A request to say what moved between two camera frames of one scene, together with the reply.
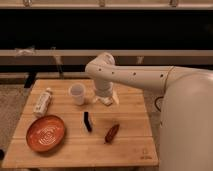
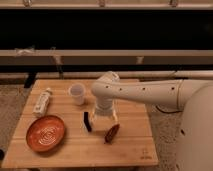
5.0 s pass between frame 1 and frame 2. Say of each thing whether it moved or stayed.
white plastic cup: stayed
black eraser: stayed
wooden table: stayed
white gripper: moved
